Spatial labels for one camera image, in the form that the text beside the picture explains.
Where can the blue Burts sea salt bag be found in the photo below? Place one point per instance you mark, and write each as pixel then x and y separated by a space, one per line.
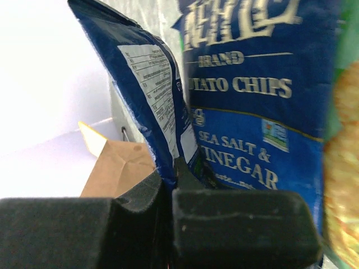
pixel 146 77

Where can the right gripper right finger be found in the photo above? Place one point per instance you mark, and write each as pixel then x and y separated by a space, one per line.
pixel 240 229

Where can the green cassava chips bag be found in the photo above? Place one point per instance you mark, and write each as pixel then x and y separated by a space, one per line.
pixel 341 149

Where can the blue kettle potato chips bag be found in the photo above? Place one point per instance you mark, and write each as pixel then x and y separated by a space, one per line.
pixel 259 77

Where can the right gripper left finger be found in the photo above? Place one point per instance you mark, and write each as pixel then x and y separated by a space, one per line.
pixel 122 232

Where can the brown paper bag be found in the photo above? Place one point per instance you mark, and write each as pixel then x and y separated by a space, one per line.
pixel 120 166

